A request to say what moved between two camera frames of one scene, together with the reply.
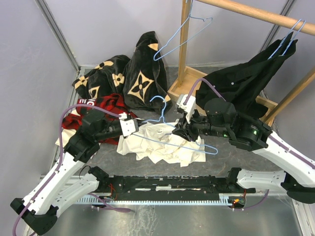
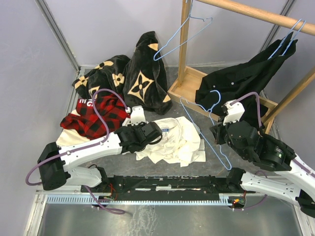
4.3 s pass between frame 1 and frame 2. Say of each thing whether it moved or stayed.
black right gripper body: moved
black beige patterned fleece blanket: stayed
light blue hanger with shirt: stayed
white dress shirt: stayed
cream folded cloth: stayed
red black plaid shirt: stayed
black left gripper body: moved
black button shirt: stayed
